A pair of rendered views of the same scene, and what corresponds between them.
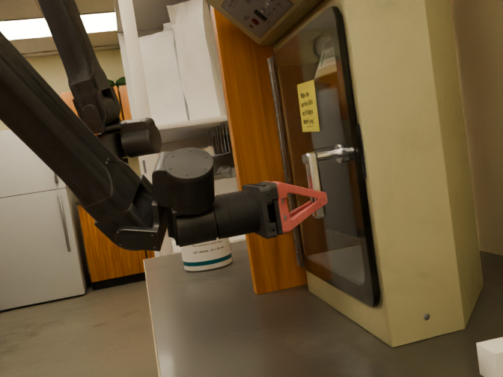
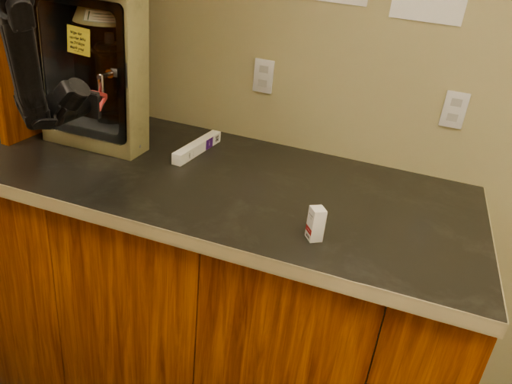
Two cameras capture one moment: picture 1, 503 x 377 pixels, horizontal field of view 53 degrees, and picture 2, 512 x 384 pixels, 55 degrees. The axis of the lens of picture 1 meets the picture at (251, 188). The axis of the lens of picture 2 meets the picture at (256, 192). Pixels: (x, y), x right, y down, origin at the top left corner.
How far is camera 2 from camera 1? 98 cm
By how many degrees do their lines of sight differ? 62
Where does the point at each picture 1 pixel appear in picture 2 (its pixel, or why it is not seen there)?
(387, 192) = (133, 94)
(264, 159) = not seen: hidden behind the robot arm
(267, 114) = not seen: hidden behind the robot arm
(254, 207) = (88, 104)
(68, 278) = not seen: outside the picture
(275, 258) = (17, 121)
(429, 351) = (145, 160)
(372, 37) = (133, 22)
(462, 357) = (159, 159)
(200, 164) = (84, 87)
